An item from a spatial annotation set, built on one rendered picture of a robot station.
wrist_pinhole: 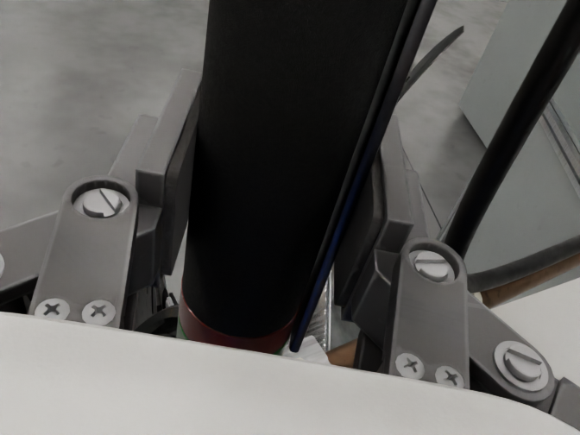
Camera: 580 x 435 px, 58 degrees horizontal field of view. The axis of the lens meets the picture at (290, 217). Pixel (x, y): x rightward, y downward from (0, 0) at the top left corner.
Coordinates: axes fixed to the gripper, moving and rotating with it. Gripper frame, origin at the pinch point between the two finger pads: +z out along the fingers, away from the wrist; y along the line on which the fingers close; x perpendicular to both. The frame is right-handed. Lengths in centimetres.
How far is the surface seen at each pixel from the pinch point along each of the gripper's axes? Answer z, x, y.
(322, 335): 21.3, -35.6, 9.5
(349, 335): 23.4, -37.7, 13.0
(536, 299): 25.4, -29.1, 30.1
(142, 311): 27, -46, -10
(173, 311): 14.3, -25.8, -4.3
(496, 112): 251, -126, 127
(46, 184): 152, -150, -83
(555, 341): 20.4, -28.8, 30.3
